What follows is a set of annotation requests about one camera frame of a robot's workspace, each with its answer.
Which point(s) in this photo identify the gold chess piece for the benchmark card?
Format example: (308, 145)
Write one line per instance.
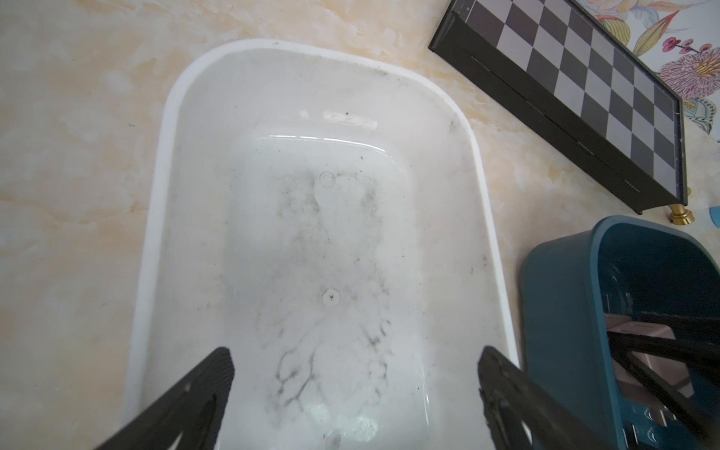
(680, 215)

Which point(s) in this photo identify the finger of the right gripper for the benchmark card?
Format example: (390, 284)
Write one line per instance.
(696, 344)

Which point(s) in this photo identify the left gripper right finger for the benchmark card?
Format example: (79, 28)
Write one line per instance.
(520, 414)

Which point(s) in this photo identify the black white chessboard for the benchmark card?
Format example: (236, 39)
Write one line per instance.
(555, 67)

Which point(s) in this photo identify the pink plug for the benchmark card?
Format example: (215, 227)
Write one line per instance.
(672, 372)

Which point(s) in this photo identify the teal storage box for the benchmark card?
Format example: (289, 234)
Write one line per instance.
(622, 266)

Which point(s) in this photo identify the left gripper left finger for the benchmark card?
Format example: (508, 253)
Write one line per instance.
(188, 415)

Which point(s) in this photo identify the white storage box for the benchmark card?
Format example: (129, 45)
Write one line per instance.
(326, 218)

